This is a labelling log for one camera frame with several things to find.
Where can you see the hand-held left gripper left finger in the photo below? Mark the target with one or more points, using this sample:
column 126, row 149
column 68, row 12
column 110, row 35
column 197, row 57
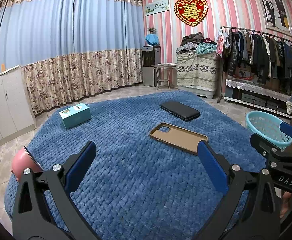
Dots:
column 81, row 166

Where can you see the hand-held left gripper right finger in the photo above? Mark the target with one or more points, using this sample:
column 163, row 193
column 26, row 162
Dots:
column 211, row 167

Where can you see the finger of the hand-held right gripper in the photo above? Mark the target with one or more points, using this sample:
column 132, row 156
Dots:
column 263, row 143
column 291, row 131

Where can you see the light blue plastic basket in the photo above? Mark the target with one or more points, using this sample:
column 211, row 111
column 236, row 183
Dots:
column 263, row 127

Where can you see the person's right hand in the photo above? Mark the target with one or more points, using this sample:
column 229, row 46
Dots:
column 288, row 205

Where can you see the low dark cabinet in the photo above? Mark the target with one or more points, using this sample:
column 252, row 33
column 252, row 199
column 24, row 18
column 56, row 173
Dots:
column 256, row 102

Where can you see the brown phone case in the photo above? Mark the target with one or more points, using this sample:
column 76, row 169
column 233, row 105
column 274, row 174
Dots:
column 178, row 138

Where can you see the teal tissue box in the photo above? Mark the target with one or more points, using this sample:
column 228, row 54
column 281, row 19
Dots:
column 74, row 116

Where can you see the white lace cloth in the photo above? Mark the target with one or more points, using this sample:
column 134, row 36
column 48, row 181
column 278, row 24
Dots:
column 256, row 88

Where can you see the pink mug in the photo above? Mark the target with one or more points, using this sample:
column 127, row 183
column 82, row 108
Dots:
column 22, row 162

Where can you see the blue quilted blanket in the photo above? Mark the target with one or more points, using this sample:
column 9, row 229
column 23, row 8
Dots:
column 136, row 195

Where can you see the black zip case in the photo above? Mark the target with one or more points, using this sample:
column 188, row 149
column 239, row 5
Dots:
column 181, row 111

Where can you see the row of hanging clothes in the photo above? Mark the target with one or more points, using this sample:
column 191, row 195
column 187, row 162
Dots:
column 263, row 57

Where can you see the white cabinet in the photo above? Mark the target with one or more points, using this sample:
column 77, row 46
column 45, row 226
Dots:
column 8, row 105

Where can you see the patterned cloth covered chest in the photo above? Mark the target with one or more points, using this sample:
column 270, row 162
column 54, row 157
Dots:
column 197, row 72

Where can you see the metal clothes rack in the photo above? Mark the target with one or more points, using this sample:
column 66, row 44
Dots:
column 261, row 32

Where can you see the pink hanging bag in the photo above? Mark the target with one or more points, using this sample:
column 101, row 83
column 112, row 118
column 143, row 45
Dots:
column 221, row 45

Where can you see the small side table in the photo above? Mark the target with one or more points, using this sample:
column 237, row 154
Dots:
column 164, row 66

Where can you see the grey water dispenser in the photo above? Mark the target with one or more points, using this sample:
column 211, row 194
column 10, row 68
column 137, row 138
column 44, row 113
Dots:
column 149, row 67

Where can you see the pile of clothes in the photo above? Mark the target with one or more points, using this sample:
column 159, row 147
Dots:
column 194, row 41

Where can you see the blue and floral curtain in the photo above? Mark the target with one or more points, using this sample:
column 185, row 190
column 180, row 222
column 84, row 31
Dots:
column 68, row 42

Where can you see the blue cloth cover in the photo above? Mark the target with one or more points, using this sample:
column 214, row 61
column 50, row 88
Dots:
column 152, row 39

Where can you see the small potted plant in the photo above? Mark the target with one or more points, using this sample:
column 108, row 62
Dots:
column 152, row 30

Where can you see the framed wall photo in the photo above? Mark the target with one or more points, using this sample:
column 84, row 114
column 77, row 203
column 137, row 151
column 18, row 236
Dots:
column 275, row 10

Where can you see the red heart wall decoration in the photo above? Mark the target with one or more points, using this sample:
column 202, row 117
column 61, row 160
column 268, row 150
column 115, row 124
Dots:
column 191, row 11

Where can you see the landscape wall picture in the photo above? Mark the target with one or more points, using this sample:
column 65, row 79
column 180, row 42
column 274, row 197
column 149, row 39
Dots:
column 156, row 7

